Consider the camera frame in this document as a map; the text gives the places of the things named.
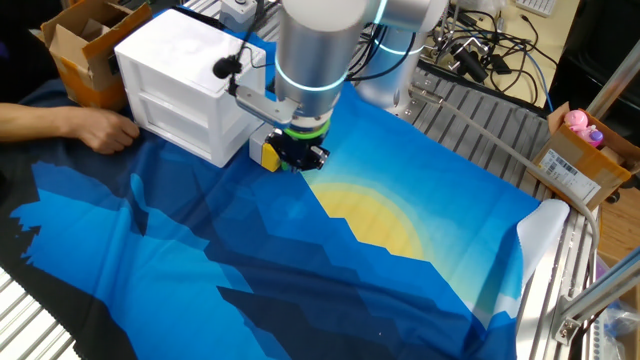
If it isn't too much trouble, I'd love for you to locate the clear plastic bag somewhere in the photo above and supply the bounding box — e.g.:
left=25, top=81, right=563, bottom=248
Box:
left=602, top=298, right=640, bottom=344

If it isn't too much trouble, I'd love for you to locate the cardboard box with white label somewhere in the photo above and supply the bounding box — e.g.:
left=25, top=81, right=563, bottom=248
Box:
left=529, top=102, right=640, bottom=211

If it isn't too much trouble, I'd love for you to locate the pink pig toy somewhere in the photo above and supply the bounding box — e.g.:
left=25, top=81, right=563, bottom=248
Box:
left=563, top=108, right=591, bottom=134

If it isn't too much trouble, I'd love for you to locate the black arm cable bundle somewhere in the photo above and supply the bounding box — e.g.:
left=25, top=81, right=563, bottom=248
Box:
left=344, top=24, right=426, bottom=84

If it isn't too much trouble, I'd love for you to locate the pink bottle with blue cap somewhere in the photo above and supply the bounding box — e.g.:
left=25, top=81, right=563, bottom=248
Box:
left=582, top=124, right=605, bottom=149

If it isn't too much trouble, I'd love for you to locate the blue cable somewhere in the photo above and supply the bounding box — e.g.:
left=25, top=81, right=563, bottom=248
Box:
left=523, top=49, right=555, bottom=114

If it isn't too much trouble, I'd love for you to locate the grey emergency stop box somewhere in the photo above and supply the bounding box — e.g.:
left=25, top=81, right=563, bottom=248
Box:
left=218, top=0, right=259, bottom=32

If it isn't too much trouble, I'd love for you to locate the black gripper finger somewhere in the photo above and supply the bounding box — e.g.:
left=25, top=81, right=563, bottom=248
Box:
left=267, top=128, right=301, bottom=169
left=298, top=144, right=331, bottom=173

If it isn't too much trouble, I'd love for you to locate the aluminium frame post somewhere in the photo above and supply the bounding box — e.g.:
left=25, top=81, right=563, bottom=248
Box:
left=552, top=247, right=640, bottom=346
left=584, top=39, right=640, bottom=119

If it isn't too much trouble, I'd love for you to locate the open brown cardboard box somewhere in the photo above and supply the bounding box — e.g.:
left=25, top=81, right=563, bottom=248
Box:
left=40, top=0, right=154, bottom=114

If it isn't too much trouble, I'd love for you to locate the yellow box with green button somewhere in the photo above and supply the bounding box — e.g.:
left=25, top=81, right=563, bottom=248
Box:
left=248, top=124, right=296, bottom=174

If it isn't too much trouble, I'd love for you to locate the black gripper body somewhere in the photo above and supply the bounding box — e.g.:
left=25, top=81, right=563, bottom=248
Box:
left=279, top=130, right=330, bottom=162

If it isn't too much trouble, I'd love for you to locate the person's black shirt torso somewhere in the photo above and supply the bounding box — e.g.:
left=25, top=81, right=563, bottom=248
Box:
left=0, top=0, right=64, bottom=104

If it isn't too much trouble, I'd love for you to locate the person's bare hand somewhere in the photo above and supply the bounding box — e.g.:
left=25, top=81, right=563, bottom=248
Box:
left=69, top=107, right=141, bottom=155

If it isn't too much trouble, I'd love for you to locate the white keyboard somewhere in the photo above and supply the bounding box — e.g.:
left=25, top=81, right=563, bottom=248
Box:
left=514, top=0, right=559, bottom=19

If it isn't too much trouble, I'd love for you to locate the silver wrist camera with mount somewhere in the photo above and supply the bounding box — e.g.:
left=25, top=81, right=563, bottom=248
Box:
left=233, top=83, right=301, bottom=126

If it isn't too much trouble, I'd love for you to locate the blue mountain print cloth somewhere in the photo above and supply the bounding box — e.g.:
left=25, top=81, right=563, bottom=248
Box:
left=0, top=79, right=571, bottom=360

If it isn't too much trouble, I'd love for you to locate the grey flexible hose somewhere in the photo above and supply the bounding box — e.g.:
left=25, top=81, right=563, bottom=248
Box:
left=409, top=85, right=601, bottom=281

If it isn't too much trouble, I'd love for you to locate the white plastic drawer cabinet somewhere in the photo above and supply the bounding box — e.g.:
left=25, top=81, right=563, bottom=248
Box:
left=113, top=8, right=269, bottom=169

